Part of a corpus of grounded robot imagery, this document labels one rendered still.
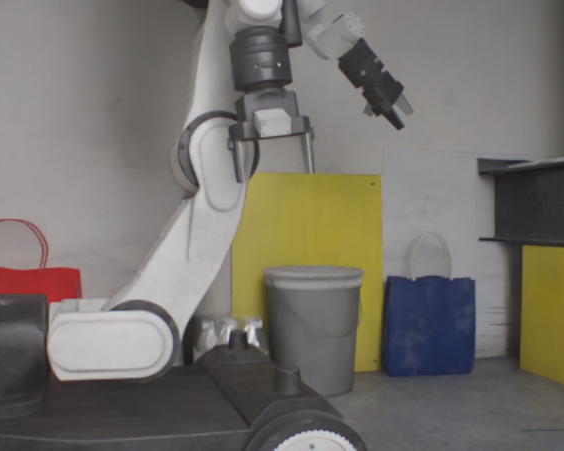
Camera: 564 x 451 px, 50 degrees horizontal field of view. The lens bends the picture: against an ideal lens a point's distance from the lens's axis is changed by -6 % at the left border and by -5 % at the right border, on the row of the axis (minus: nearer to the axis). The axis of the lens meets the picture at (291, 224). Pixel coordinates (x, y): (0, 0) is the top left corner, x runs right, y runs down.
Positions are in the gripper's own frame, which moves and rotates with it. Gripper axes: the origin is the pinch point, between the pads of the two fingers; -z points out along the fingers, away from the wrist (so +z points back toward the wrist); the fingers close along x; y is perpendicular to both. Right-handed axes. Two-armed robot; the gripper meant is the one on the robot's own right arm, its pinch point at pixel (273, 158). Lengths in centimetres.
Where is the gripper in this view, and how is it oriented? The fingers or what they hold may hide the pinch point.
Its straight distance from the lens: 95.4
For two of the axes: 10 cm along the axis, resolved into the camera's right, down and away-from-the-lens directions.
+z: -1.4, -9.9, -0.4
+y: -2.7, -0.1, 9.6
